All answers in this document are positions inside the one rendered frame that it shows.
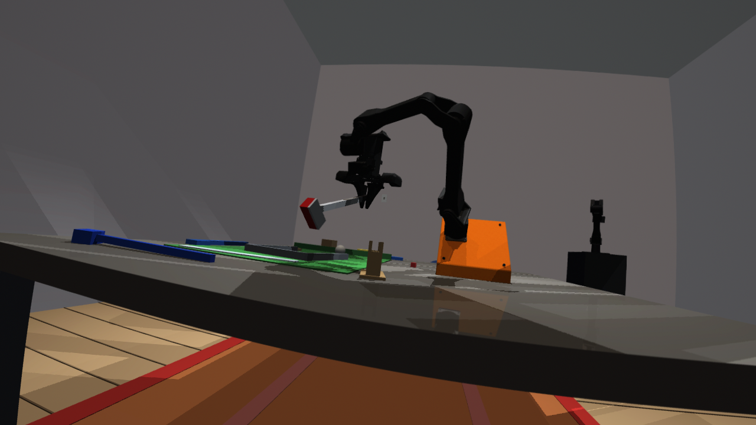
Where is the green putting mat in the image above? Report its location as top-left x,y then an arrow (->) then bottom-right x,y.
164,244 -> 367,274

